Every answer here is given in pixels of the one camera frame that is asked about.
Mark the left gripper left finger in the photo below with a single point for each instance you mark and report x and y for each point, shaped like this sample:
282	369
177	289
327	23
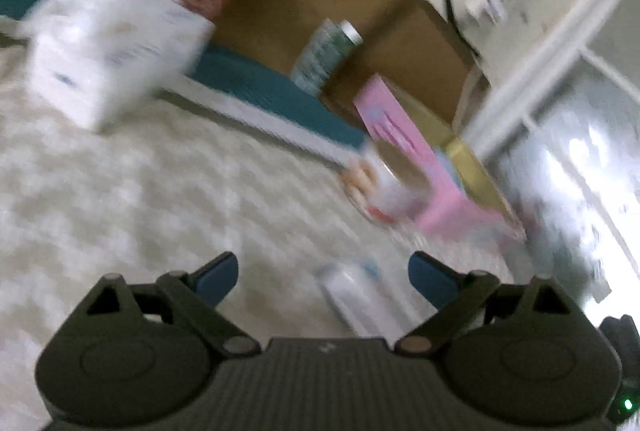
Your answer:
193	298

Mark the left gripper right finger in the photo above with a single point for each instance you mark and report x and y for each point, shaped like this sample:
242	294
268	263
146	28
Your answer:
457	298

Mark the white tissue pack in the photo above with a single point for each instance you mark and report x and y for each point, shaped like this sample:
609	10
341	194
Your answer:
374	301

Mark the pink cardboard box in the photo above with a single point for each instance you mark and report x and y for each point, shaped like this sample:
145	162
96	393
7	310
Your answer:
466	203

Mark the white instant noodle cup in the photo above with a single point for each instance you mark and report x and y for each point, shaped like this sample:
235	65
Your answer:
386	185

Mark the white cardboard box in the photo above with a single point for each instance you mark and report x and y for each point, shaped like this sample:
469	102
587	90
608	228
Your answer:
95	60

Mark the green patterned canister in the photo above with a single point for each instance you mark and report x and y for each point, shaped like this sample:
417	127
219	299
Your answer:
327	48

